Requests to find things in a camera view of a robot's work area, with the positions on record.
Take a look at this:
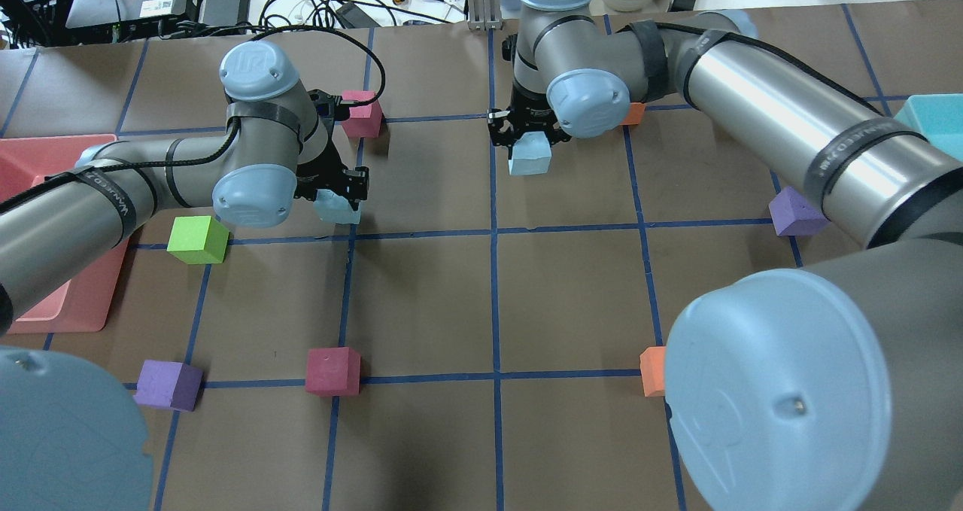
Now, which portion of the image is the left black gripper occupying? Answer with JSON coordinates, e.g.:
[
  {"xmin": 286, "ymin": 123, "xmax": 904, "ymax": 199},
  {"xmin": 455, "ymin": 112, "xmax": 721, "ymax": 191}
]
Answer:
[{"xmin": 295, "ymin": 89, "xmax": 370, "ymax": 211}]

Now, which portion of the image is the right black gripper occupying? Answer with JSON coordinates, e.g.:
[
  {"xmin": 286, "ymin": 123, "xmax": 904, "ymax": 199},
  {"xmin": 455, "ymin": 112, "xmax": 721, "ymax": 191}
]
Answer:
[{"xmin": 488, "ymin": 33, "xmax": 572, "ymax": 150}]

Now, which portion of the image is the light blue block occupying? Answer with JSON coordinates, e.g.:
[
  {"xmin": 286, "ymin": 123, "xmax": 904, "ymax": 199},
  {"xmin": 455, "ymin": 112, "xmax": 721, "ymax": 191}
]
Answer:
[
  {"xmin": 312, "ymin": 189, "xmax": 363, "ymax": 225},
  {"xmin": 509, "ymin": 131, "xmax": 551, "ymax": 176}
]

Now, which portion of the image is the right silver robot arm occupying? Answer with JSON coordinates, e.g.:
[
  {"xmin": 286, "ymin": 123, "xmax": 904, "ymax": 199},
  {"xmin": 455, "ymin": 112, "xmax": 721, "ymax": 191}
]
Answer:
[{"xmin": 491, "ymin": 97, "xmax": 855, "ymax": 510}]

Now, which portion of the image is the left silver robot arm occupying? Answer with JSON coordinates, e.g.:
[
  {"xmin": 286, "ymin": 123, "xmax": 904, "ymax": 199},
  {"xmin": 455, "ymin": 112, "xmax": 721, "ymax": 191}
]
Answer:
[{"xmin": 1, "ymin": 35, "xmax": 374, "ymax": 510}]

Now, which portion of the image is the maroon foam block near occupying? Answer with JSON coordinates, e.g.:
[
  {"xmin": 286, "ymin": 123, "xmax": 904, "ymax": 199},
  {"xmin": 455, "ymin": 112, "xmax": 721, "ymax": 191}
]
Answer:
[{"xmin": 341, "ymin": 90, "xmax": 383, "ymax": 138}]

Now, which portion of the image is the maroon foam block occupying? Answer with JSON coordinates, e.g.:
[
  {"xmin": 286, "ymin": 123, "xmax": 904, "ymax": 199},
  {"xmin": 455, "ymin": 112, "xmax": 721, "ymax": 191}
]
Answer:
[
  {"xmin": 304, "ymin": 347, "xmax": 362, "ymax": 397},
  {"xmin": 341, "ymin": 90, "xmax": 383, "ymax": 138}
]

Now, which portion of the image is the orange foam block near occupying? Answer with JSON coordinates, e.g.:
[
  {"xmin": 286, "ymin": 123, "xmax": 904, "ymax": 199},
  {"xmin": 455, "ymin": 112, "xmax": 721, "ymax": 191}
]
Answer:
[{"xmin": 619, "ymin": 102, "xmax": 646, "ymax": 126}]

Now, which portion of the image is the orange foam block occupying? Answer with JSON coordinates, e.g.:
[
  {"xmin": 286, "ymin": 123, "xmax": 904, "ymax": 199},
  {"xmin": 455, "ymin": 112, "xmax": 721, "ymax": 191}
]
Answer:
[
  {"xmin": 639, "ymin": 345, "xmax": 667, "ymax": 397},
  {"xmin": 619, "ymin": 102, "xmax": 646, "ymax": 126}
]

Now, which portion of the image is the green foam block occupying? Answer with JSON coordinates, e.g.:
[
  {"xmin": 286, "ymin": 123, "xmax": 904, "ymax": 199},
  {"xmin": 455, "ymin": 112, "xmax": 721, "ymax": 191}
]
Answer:
[{"xmin": 166, "ymin": 216, "xmax": 230, "ymax": 265}]

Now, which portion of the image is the maroon foam block far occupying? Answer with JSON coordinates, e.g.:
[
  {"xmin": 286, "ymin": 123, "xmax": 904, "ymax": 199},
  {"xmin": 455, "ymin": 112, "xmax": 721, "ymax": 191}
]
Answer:
[{"xmin": 304, "ymin": 347, "xmax": 362, "ymax": 397}]

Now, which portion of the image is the black power brick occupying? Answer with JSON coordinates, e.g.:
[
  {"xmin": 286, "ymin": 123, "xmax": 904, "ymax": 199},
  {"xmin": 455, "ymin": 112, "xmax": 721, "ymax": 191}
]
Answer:
[{"xmin": 197, "ymin": 0, "xmax": 250, "ymax": 27}]

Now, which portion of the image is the orange foam block far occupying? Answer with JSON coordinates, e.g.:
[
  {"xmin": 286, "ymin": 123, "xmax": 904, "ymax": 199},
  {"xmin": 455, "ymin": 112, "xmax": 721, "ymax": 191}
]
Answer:
[{"xmin": 639, "ymin": 345, "xmax": 667, "ymax": 397}]

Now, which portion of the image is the purple foam block near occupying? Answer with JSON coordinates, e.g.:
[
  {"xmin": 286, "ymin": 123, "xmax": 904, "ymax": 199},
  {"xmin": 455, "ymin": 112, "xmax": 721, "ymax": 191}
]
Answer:
[{"xmin": 768, "ymin": 186, "xmax": 830, "ymax": 237}]

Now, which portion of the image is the purple foam block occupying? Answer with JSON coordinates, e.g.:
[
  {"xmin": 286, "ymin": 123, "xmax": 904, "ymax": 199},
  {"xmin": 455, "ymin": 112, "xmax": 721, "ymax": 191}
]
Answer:
[
  {"xmin": 133, "ymin": 360, "xmax": 204, "ymax": 412},
  {"xmin": 768, "ymin": 186, "xmax": 830, "ymax": 237}
]

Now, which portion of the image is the purple foam block far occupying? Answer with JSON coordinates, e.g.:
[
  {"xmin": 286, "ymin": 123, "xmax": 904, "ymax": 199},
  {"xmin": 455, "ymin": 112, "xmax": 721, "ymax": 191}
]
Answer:
[{"xmin": 133, "ymin": 360, "xmax": 204, "ymax": 412}]

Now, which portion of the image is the pink plastic bin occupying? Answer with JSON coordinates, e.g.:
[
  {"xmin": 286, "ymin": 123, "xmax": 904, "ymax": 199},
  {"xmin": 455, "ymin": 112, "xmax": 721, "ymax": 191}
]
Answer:
[{"xmin": 1, "ymin": 134, "xmax": 127, "ymax": 335}]

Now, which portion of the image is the cyan plastic bin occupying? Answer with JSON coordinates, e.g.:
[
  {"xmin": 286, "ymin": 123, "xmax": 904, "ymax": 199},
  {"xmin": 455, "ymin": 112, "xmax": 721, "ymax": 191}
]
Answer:
[{"xmin": 895, "ymin": 93, "xmax": 962, "ymax": 161}]

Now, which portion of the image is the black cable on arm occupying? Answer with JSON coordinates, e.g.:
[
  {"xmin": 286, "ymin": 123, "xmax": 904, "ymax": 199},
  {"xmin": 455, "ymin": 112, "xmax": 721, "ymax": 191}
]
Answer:
[{"xmin": 639, "ymin": 20, "xmax": 889, "ymax": 117}]

